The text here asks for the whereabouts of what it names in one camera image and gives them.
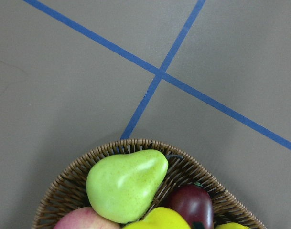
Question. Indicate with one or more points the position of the brown wicker basket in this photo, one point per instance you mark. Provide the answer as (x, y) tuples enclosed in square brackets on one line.
[(68, 191)]

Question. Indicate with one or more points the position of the green pear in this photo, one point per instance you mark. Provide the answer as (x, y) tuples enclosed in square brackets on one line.
[(121, 187)]

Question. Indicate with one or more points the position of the yellow-green bell pepper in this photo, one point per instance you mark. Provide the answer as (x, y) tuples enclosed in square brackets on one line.
[(160, 218)]

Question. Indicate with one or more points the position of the pink peach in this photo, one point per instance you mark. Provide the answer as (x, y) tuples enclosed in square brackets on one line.
[(85, 218)]

